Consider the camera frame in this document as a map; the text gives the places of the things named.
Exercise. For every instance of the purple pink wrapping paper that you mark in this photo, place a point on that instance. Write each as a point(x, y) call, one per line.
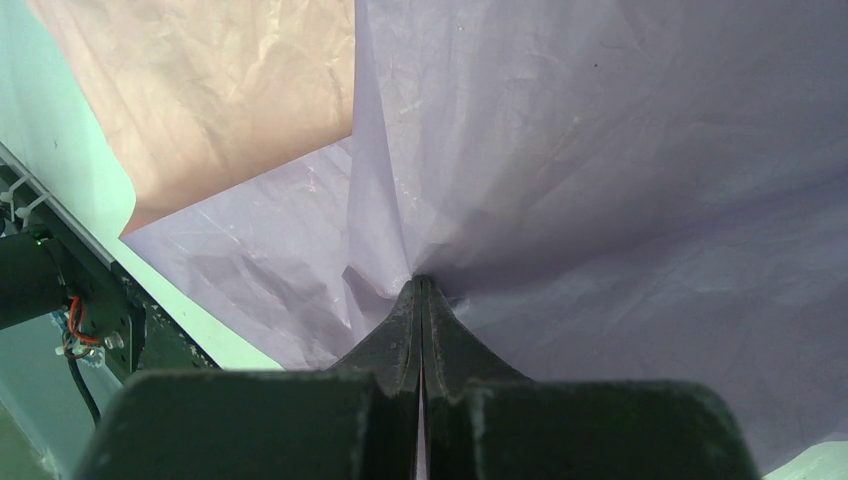
point(602, 189)

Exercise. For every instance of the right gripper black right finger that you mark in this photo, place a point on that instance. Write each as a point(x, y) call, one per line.
point(486, 420)

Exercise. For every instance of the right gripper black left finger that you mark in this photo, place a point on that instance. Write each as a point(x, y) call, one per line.
point(357, 419)

